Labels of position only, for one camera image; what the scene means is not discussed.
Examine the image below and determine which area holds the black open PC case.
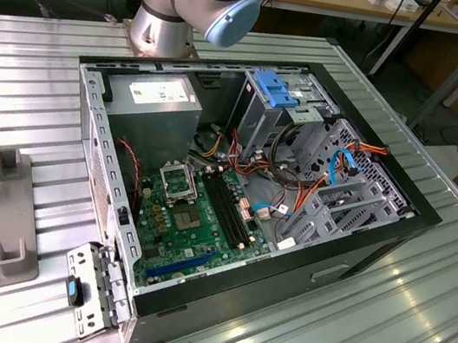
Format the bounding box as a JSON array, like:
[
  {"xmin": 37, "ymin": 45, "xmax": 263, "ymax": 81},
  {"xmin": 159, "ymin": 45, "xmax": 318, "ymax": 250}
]
[{"xmin": 31, "ymin": 23, "xmax": 458, "ymax": 343}]

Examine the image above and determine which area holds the blue plastic drive latch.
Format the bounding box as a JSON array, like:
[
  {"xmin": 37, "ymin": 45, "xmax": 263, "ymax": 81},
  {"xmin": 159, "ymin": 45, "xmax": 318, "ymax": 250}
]
[{"xmin": 248, "ymin": 68, "xmax": 305, "ymax": 113}]

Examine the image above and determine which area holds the grey metal drive cage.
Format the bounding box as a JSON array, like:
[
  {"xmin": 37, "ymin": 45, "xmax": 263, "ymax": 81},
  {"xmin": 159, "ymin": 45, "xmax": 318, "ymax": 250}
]
[{"xmin": 222, "ymin": 60, "xmax": 346, "ymax": 170}]

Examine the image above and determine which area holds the CPU socket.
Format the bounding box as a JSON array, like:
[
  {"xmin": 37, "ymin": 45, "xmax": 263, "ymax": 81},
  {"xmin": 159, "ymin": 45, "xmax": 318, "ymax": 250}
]
[{"xmin": 169, "ymin": 202, "xmax": 208, "ymax": 237}]

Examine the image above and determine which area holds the coloured wire bundle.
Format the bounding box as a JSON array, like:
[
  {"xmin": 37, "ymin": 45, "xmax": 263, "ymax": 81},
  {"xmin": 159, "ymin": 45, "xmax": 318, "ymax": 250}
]
[{"xmin": 187, "ymin": 119, "xmax": 276, "ymax": 186}]

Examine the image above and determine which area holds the grey power supply unit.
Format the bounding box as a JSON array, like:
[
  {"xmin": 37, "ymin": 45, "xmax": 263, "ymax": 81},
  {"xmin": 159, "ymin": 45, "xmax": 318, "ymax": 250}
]
[{"xmin": 92, "ymin": 62, "xmax": 208, "ymax": 183}]

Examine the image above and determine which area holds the white label tag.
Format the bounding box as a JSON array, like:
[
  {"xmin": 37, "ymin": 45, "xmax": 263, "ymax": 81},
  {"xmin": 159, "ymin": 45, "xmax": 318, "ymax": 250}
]
[{"xmin": 275, "ymin": 236, "xmax": 297, "ymax": 254}]

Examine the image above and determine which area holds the small white box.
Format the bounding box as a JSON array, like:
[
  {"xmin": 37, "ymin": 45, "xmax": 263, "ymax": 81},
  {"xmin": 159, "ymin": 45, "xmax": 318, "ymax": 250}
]
[{"xmin": 385, "ymin": 0, "xmax": 420, "ymax": 15}]

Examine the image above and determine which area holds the metal socket cover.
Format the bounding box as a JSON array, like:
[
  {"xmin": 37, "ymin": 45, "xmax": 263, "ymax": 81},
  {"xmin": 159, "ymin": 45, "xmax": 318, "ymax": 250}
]
[{"xmin": 154, "ymin": 158, "xmax": 205, "ymax": 210}]

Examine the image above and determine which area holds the black cable loop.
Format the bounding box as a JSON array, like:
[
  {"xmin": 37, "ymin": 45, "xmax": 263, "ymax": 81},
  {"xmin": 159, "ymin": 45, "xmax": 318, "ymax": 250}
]
[{"xmin": 265, "ymin": 120, "xmax": 312, "ymax": 188}]

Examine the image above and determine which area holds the blue expansion slot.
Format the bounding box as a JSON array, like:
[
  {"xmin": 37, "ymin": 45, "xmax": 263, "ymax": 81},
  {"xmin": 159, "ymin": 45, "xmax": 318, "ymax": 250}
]
[{"xmin": 144, "ymin": 241, "xmax": 218, "ymax": 289}]

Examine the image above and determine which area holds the blue data wire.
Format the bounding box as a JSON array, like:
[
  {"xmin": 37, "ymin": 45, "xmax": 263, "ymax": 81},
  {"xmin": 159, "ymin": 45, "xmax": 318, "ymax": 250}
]
[{"xmin": 325, "ymin": 147, "xmax": 363, "ymax": 190}]

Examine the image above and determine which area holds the light blue board wire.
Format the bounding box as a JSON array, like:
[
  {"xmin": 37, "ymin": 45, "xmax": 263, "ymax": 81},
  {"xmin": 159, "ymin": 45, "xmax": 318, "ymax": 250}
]
[{"xmin": 250, "ymin": 200, "xmax": 294, "ymax": 225}]

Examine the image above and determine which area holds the black RAM slot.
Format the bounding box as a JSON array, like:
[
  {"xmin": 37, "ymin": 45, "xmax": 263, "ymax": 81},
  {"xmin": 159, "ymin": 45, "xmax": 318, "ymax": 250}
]
[
  {"xmin": 211, "ymin": 171, "xmax": 265, "ymax": 246},
  {"xmin": 205, "ymin": 172, "xmax": 259, "ymax": 247},
  {"xmin": 193, "ymin": 172, "xmax": 249, "ymax": 251},
  {"xmin": 198, "ymin": 172, "xmax": 254, "ymax": 249}
]

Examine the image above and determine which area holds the wooden desk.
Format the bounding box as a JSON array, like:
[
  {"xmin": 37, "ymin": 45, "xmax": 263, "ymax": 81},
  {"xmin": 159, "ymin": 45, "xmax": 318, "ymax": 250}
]
[{"xmin": 247, "ymin": 0, "xmax": 458, "ymax": 95}]

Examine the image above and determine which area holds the red black fan wire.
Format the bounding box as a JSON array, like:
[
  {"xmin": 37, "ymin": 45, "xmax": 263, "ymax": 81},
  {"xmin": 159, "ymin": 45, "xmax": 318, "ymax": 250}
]
[{"xmin": 103, "ymin": 137, "xmax": 149, "ymax": 213}]

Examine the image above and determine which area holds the black tripod pole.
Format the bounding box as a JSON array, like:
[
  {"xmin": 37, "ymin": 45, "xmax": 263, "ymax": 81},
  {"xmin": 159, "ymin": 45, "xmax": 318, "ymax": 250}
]
[{"xmin": 365, "ymin": 0, "xmax": 446, "ymax": 88}]

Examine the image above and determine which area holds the blue black latch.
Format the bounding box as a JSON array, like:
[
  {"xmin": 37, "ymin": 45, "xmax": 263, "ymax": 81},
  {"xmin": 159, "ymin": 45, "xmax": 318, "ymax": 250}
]
[{"xmin": 61, "ymin": 274, "xmax": 89, "ymax": 310}]

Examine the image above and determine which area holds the green motherboard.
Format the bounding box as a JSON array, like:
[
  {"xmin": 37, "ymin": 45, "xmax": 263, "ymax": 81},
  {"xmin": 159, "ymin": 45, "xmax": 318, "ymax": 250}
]
[{"xmin": 121, "ymin": 152, "xmax": 286, "ymax": 308}]

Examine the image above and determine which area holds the grey expansion card retainer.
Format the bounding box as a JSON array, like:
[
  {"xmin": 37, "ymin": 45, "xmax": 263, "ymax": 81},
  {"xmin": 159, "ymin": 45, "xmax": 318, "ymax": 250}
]
[{"xmin": 53, "ymin": 236, "xmax": 143, "ymax": 343}]

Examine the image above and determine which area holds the grey metal disk bay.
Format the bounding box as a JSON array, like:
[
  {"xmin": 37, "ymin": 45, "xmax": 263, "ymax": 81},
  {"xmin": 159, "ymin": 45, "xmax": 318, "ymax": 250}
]
[{"xmin": 277, "ymin": 163, "xmax": 412, "ymax": 265}]

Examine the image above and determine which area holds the orange red power wire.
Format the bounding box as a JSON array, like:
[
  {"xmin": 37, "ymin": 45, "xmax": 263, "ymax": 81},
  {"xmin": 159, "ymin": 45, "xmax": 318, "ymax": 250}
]
[{"xmin": 291, "ymin": 130, "xmax": 391, "ymax": 232}]

